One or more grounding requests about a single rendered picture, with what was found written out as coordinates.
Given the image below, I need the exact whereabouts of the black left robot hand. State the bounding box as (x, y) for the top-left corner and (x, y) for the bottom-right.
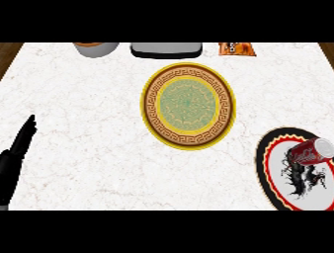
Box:
(0, 114), (40, 210)

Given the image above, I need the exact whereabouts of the orange snack bag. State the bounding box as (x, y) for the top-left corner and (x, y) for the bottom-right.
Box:
(217, 42), (259, 57)

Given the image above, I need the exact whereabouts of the black red white plate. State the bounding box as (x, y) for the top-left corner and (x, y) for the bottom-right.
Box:
(256, 126), (334, 211)

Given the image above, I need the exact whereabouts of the grey black appliance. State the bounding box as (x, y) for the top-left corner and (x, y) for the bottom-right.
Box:
(130, 42), (204, 60)

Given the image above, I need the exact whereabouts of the yellow brown green plate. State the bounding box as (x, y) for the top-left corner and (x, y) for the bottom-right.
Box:
(141, 61), (238, 151)

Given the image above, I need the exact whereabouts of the red soda can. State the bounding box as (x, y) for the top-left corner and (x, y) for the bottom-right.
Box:
(288, 137), (334, 167)

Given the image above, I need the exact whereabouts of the grey pot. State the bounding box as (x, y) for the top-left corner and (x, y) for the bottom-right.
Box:
(73, 42), (121, 59)

